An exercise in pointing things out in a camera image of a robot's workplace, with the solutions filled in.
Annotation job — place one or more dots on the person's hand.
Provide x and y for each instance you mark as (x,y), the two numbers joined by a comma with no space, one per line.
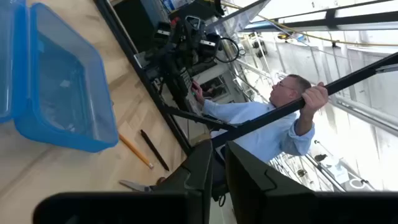
(314,99)
(198,95)

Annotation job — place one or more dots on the grey desk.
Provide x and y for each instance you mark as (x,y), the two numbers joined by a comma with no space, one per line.
(242,17)

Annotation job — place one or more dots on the orange pencil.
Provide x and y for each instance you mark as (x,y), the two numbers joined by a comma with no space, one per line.
(135,151)

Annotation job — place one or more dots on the person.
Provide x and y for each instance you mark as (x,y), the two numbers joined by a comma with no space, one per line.
(258,124)

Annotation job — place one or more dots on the blue plastic supply box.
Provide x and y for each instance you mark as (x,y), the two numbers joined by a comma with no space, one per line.
(28,124)

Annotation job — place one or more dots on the black pen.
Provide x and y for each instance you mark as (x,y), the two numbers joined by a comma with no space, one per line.
(154,149)

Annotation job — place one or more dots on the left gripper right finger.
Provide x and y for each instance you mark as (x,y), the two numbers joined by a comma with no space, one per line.
(280,205)

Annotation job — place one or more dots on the black aluminium table frame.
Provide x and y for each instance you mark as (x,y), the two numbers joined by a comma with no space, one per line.
(342,84)

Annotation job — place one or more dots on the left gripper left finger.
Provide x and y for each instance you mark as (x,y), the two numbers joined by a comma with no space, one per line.
(174,202)

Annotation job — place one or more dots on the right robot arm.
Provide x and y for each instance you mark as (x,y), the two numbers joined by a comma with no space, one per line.
(175,77)

